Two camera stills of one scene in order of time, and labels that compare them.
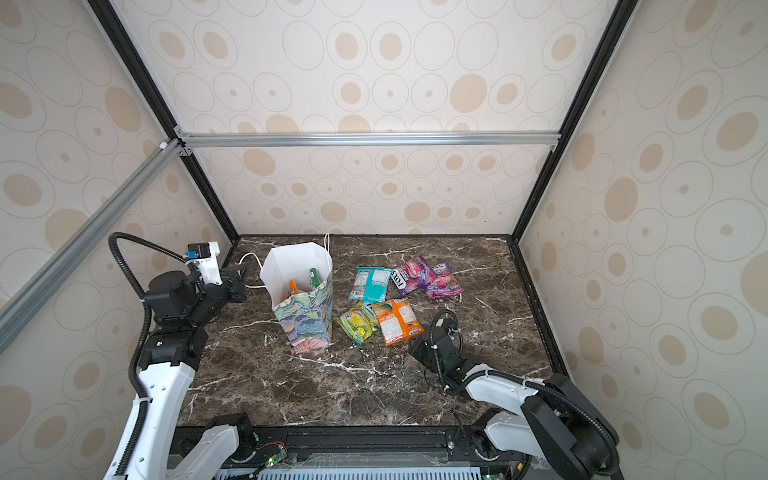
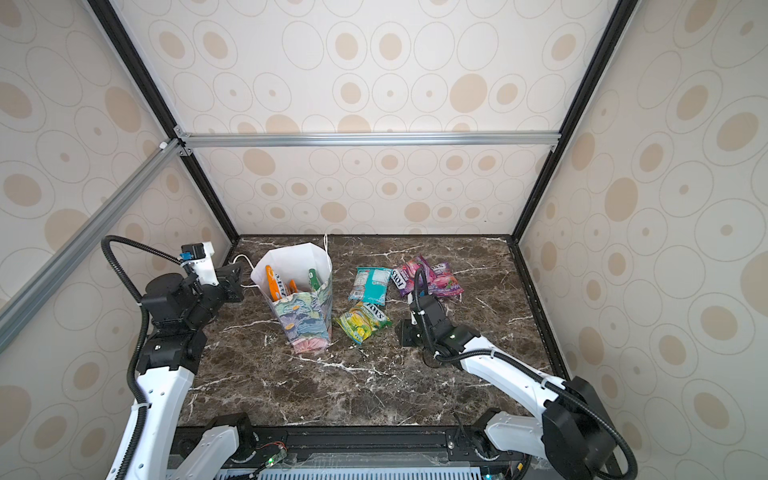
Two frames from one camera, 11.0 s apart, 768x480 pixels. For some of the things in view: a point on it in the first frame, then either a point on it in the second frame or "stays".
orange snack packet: (397, 321) → (274, 286)
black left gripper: (234, 280) stays
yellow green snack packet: (359, 321) stays
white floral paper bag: (298, 281) stays
